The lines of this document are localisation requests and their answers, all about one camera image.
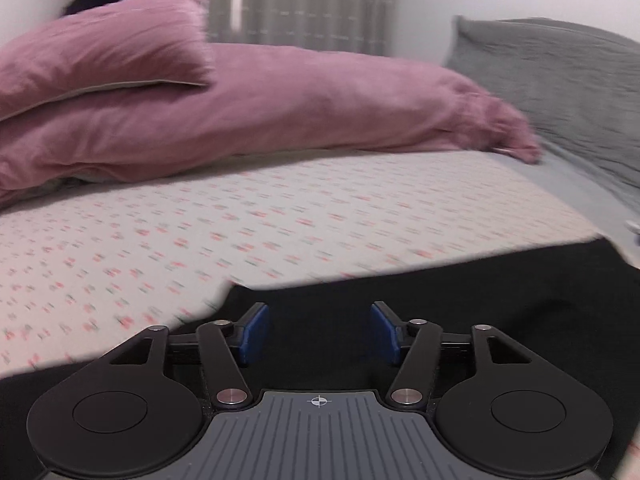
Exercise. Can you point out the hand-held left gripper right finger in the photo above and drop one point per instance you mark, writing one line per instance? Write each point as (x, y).
(386, 332)

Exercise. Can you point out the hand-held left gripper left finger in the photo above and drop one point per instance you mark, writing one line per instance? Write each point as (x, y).
(256, 332)

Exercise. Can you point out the black pants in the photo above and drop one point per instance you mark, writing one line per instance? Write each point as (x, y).
(500, 285)

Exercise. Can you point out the cherry print cloth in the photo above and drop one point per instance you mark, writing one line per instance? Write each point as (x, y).
(250, 220)

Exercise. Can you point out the grey bed sheet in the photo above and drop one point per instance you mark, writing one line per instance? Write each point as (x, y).
(575, 200)

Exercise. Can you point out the pink velvet duvet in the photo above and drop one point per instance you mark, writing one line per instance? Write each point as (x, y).
(300, 105)

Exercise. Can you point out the grey quilted pillow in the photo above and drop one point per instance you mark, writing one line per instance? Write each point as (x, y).
(560, 75)

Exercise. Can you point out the pink velvet pillow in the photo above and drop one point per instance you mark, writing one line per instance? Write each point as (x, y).
(100, 50)

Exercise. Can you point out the grey star print curtain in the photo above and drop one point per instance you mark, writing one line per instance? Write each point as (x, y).
(310, 5)

